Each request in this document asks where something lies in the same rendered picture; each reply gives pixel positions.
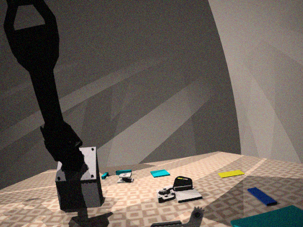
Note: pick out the yellow flat rectangular plate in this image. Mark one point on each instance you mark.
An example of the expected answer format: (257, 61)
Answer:
(231, 173)

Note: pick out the teal rectangular bar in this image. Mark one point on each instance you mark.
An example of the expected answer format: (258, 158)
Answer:
(122, 171)

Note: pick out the cyan curved bar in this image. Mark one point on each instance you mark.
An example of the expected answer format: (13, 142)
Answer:
(105, 175)

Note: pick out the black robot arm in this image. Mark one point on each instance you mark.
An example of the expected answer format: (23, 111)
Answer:
(36, 48)

